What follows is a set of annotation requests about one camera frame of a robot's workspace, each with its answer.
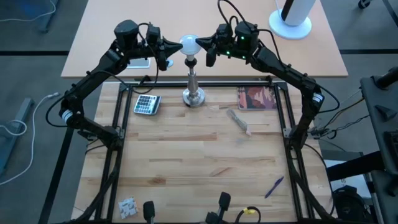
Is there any long white floor cable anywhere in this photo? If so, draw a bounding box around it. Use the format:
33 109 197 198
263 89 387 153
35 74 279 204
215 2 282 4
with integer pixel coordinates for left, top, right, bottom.
0 91 60 187

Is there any silver smartphone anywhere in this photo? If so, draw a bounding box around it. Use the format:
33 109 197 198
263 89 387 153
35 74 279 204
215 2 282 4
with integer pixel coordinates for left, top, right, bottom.
127 58 151 69

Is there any grey desk foot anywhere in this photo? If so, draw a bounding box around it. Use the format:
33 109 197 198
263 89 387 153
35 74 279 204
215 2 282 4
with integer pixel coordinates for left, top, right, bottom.
0 98 34 177

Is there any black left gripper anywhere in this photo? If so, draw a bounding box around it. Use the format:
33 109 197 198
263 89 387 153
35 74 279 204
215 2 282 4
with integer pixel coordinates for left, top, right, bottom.
139 37 183 72

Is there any red patterned notebook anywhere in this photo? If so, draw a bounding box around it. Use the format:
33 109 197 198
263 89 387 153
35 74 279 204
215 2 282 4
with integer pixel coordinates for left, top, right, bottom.
236 86 277 110

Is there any coiled white floor cable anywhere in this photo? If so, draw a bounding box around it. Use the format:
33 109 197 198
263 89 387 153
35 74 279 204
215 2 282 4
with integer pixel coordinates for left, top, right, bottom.
0 119 28 137

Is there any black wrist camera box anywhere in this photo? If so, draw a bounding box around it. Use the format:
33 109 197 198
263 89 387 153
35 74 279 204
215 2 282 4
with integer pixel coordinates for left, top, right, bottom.
216 23 233 43
145 24 162 44

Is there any beige office desk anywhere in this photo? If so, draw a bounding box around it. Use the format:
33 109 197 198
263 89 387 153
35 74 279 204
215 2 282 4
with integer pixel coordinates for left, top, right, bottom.
60 0 349 78

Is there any black floor cable bundle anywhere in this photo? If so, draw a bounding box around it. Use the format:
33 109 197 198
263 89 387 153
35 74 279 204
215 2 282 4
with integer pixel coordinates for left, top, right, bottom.
309 93 371 141

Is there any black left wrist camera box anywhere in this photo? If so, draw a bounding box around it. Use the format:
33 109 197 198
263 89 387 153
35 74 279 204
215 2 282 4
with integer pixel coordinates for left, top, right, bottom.
145 24 162 44

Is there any black backpack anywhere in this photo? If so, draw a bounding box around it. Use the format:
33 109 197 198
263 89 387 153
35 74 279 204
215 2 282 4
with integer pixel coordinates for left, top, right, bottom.
331 185 374 224

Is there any yellow-taped black cable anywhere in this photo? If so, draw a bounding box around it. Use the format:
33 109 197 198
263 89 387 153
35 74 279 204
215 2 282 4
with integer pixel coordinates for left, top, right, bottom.
234 206 262 224

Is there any blue pen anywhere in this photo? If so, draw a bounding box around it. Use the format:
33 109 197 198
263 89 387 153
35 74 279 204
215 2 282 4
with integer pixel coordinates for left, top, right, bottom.
264 175 285 199

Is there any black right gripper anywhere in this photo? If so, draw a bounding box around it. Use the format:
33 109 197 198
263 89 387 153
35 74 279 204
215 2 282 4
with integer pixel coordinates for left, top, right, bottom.
195 33 236 68

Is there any silver table lamp stand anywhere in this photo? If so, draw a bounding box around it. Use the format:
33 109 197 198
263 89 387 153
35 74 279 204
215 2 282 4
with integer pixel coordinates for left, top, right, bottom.
182 58 206 108

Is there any black leader arm handle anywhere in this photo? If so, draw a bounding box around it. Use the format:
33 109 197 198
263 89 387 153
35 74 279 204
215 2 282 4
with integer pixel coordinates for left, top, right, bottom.
205 192 233 224
142 200 156 224

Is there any black aluminium table frame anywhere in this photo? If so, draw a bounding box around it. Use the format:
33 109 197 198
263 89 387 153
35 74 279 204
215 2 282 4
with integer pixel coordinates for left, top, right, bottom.
70 76 336 224

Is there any white tower fan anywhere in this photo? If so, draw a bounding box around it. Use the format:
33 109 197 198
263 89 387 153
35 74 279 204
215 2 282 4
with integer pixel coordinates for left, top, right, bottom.
267 0 317 40

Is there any grey desk leg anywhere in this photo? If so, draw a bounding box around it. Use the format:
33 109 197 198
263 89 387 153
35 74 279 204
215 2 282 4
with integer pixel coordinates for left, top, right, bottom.
39 0 60 34

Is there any white light bulb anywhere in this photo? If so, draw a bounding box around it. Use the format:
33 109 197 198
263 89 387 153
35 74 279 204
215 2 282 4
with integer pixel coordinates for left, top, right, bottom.
178 34 203 62

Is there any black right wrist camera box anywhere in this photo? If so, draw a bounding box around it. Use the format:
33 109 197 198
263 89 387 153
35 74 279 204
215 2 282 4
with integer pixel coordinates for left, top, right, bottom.
216 23 233 43

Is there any grey pocket calculator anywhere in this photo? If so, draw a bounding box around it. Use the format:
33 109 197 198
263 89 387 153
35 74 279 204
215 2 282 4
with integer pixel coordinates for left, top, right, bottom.
132 94 162 116

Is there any black slanted beam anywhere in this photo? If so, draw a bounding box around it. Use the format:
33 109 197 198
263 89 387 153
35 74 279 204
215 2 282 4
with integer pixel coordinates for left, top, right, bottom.
326 151 386 182

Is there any thin white floor cable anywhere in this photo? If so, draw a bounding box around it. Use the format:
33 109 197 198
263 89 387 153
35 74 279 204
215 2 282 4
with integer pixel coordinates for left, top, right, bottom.
0 0 57 23

